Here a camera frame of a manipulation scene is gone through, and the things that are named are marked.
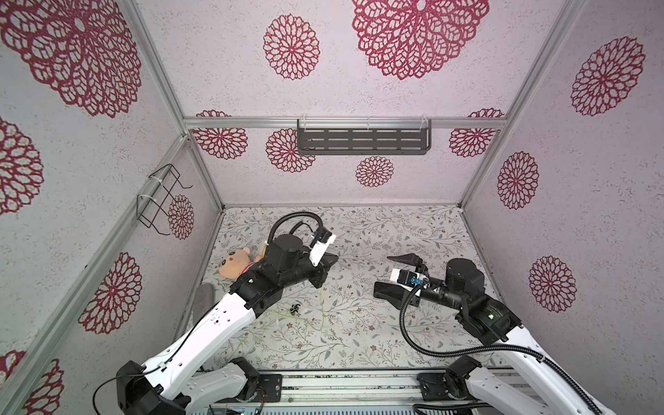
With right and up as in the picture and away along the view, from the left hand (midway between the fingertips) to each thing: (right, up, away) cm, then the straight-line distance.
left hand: (334, 260), depth 71 cm
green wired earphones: (-14, -19, +17) cm, 29 cm away
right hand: (+13, -2, -3) cm, 14 cm away
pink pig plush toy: (-35, -3, +21) cm, 41 cm away
